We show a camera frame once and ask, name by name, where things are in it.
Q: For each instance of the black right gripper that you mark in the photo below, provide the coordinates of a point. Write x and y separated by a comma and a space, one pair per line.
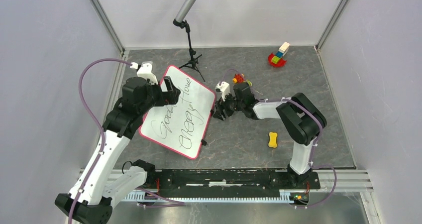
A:
223, 105

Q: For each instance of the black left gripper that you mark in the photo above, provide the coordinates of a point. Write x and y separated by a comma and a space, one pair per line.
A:
169, 97

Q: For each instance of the pink framed whiteboard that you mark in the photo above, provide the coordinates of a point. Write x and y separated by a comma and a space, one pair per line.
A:
181, 127

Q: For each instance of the yellow bone shaped eraser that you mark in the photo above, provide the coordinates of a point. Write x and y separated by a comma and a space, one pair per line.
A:
272, 143

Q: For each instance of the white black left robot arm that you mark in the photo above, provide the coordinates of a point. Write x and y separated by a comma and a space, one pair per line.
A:
91, 200

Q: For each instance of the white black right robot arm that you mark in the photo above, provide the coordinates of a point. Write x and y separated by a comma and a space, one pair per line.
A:
302, 120

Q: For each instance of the red toy brick car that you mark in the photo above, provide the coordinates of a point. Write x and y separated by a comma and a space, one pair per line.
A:
240, 78

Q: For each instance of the black tripod microphone stand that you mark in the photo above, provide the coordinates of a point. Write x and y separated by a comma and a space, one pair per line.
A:
194, 61

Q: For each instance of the red toy brick boat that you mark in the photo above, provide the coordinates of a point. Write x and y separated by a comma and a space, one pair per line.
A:
277, 59

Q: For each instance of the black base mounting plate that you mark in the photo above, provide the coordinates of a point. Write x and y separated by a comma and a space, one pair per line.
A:
229, 183

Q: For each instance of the grey microphone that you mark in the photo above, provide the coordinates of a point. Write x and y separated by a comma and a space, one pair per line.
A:
185, 8

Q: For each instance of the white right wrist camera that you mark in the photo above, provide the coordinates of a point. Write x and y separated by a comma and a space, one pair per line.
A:
223, 88

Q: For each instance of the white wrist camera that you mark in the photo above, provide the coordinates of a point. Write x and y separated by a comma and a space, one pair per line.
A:
223, 88
144, 70

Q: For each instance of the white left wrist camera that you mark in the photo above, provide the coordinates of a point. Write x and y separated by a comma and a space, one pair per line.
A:
144, 70

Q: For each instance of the white slotted cable duct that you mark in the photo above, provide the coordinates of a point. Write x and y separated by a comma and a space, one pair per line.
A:
283, 198

